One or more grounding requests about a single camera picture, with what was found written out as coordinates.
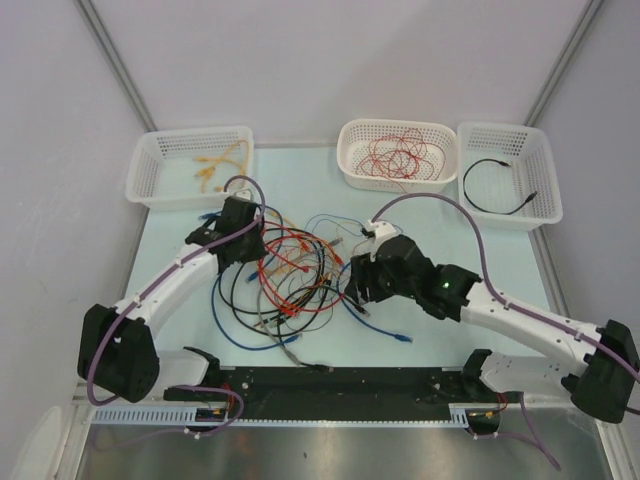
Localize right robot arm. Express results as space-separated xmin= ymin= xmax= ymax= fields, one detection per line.
xmin=345 ymin=235 xmax=639 ymax=424

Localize red ethernet cable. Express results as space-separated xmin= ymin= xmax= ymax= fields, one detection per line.
xmin=264 ymin=229 xmax=346 ymax=316
xmin=259 ymin=219 xmax=346 ymax=311

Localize left white plastic basket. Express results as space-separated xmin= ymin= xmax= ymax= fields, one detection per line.
xmin=125 ymin=126 xmax=254 ymax=211

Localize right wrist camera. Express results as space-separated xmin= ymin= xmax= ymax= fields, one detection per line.
xmin=361 ymin=220 xmax=399 ymax=254

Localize middle white plastic basket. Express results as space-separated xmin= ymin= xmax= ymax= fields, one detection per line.
xmin=336 ymin=119 xmax=458 ymax=193

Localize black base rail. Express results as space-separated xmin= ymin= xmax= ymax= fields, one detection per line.
xmin=163 ymin=365 xmax=503 ymax=434

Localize thin dark red wire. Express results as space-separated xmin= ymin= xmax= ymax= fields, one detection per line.
xmin=359 ymin=127 xmax=447 ymax=193

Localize white slotted cable duct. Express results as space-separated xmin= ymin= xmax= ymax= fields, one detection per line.
xmin=92 ymin=406 xmax=469 ymax=428

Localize black ethernet cable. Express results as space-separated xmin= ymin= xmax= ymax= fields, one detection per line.
xmin=217 ymin=234 xmax=346 ymax=372

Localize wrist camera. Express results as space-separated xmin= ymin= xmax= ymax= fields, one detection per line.
xmin=361 ymin=220 xmax=399 ymax=254
xmin=221 ymin=188 xmax=253 ymax=201

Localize black cable in basket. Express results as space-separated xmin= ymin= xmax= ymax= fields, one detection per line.
xmin=460 ymin=158 xmax=539 ymax=216

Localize right white plastic basket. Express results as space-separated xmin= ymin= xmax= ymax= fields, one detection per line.
xmin=457 ymin=121 xmax=563 ymax=231

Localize yellow ethernet cable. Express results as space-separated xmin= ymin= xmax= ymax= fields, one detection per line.
xmin=213 ymin=139 xmax=250 ymax=193
xmin=193 ymin=156 xmax=236 ymax=193

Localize thin blue wire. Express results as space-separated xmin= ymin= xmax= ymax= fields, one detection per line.
xmin=304 ymin=213 xmax=366 ymax=241

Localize yellow ethernet cable in basket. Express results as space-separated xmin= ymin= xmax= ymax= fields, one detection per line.
xmin=193 ymin=156 xmax=236 ymax=193

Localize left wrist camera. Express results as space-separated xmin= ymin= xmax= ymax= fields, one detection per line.
xmin=221 ymin=188 xmax=253 ymax=201

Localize white plastic basket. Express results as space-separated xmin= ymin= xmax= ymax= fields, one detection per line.
xmin=457 ymin=121 xmax=563 ymax=231
xmin=125 ymin=126 xmax=254 ymax=211
xmin=336 ymin=119 xmax=458 ymax=193

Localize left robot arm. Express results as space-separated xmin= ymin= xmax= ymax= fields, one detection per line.
xmin=77 ymin=196 xmax=266 ymax=403

